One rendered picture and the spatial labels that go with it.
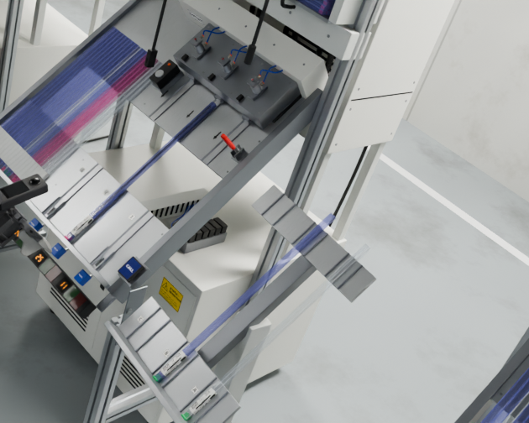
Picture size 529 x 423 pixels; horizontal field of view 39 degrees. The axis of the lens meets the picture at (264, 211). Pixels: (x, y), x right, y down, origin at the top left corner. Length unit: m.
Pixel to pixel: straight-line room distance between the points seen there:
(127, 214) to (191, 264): 0.32
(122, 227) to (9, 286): 1.07
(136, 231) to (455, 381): 1.76
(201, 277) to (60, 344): 0.76
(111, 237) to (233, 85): 0.48
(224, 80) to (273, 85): 0.13
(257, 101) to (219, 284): 0.53
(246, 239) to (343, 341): 0.95
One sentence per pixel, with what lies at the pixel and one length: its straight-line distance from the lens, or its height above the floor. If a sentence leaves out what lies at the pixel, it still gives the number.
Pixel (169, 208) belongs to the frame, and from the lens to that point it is 2.26.
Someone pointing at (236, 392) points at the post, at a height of 0.62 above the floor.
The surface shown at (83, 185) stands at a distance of 1.99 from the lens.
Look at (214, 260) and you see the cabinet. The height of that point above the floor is 0.62.
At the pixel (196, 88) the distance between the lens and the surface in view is 2.03.
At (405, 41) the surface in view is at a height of 1.33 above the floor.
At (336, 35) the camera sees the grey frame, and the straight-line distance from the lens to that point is 1.83.
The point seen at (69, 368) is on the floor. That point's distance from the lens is 2.62.
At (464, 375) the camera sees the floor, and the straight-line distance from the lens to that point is 3.29.
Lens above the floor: 1.86
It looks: 30 degrees down
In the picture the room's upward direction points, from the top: 20 degrees clockwise
